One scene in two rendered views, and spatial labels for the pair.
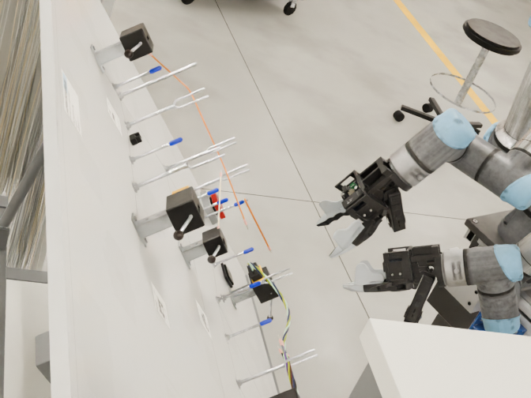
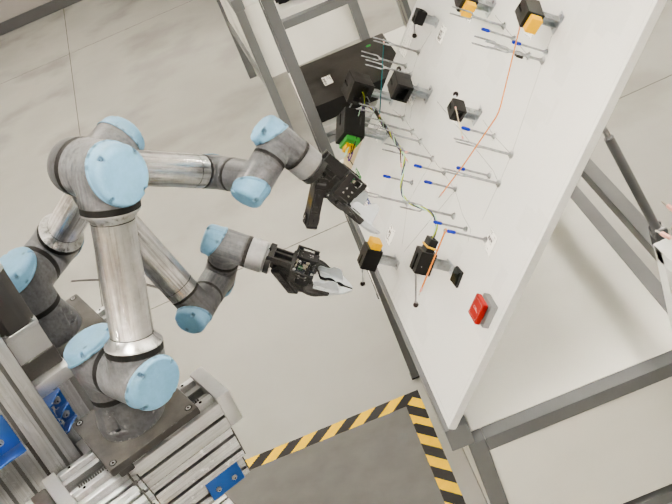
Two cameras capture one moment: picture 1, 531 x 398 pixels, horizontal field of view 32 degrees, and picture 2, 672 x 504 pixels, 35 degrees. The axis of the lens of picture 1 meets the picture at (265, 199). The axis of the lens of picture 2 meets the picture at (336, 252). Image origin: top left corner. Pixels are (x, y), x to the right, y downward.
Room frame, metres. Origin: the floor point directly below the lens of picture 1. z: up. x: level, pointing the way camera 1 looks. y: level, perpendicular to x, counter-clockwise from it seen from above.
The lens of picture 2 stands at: (3.44, 0.66, 2.52)
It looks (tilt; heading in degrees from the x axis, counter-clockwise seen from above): 32 degrees down; 206
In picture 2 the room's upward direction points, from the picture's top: 23 degrees counter-clockwise
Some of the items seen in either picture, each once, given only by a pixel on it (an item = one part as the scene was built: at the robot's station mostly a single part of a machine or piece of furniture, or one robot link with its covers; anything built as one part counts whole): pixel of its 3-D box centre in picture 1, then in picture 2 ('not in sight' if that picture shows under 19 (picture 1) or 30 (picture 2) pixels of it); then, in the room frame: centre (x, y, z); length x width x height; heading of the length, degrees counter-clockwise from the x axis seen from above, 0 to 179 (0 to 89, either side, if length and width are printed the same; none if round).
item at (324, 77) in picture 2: not in sight; (350, 77); (0.44, -0.48, 1.09); 0.35 x 0.33 x 0.07; 25
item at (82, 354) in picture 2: not in sight; (100, 360); (2.01, -0.62, 1.33); 0.13 x 0.12 x 0.14; 63
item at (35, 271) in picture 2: not in sight; (24, 280); (1.68, -1.00, 1.33); 0.13 x 0.12 x 0.14; 173
